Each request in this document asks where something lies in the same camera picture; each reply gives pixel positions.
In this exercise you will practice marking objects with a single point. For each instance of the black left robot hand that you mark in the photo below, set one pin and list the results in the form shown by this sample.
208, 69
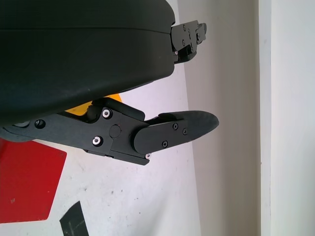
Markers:
73, 61

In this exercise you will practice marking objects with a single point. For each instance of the yellow cube block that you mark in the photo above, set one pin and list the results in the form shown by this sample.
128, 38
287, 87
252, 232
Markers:
78, 111

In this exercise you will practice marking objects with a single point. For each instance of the red cube block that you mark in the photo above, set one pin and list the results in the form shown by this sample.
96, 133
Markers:
27, 177

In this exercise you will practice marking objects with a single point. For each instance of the black tape strip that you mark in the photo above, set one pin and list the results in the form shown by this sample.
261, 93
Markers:
73, 221

